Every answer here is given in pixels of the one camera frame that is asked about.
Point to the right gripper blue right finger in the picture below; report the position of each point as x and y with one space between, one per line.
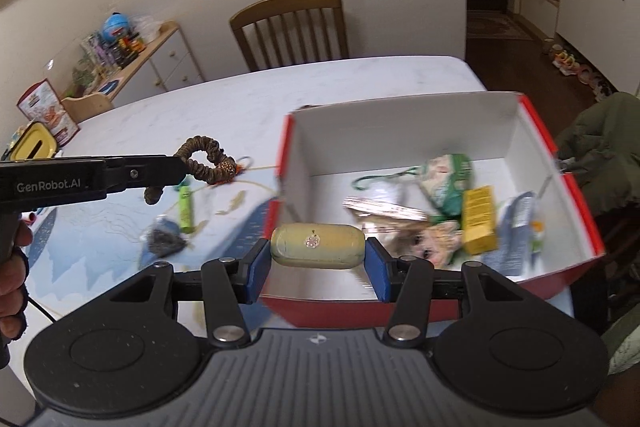
382 270

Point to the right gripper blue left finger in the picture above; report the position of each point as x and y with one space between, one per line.
254 269

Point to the yellow-green oval soap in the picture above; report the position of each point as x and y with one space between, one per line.
317 246

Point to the silver foil packet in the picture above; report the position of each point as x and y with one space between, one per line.
374 216

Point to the dark clear plastic bag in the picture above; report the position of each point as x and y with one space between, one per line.
163 238

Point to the green tube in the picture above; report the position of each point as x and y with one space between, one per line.
185 206

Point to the person left hand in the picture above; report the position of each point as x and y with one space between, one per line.
13 277

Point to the yellow green tissue box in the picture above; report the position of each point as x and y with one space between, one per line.
34 141

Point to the red snack bag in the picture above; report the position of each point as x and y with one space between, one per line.
41 103

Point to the white cloth pouch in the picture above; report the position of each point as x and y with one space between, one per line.
389 191

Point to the blue patterned table mat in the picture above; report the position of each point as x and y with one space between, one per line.
80 251

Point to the light wooden child chair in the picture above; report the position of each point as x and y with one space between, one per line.
86 107

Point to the green patterned pouch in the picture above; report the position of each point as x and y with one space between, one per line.
442 180

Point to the grey blue sachet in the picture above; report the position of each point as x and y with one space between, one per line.
515 236

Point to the blue globe toy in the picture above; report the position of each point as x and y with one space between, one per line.
115 26

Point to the white wooden sideboard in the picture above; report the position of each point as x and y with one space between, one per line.
166 64

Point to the brown wooden chair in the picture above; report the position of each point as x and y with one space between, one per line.
279 33

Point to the olive green jacket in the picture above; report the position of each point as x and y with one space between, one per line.
600 148

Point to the orange red keychain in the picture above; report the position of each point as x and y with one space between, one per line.
242 164

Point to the white wall cabinet unit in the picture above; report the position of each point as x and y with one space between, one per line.
595 6

